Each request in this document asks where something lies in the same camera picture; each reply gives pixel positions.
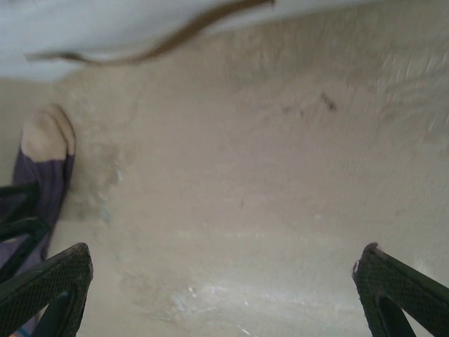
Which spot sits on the purple sock with orange stripe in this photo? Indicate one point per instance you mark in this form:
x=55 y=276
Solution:
x=45 y=168

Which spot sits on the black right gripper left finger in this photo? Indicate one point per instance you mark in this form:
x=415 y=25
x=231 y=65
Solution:
x=52 y=277

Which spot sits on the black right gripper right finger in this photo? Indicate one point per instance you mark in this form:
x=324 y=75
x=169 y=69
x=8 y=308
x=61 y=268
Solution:
x=375 y=281

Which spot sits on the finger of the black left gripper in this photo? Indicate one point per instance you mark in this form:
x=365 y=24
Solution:
x=31 y=228
x=21 y=190

